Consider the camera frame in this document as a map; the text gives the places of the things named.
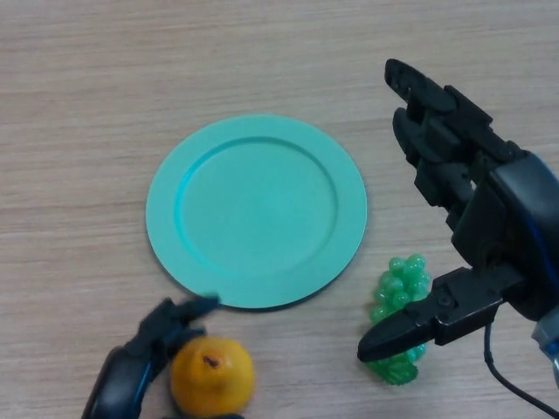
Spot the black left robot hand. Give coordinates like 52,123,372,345
80,292,245,419

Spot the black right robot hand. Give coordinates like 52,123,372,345
356,58,559,363

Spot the yellow pear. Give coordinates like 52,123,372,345
169,336,256,415

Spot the teal round plate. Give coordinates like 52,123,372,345
145,113,368,312

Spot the green plastic grape bunch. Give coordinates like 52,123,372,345
366,253,431,388

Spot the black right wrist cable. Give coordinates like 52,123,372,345
482,322,559,418

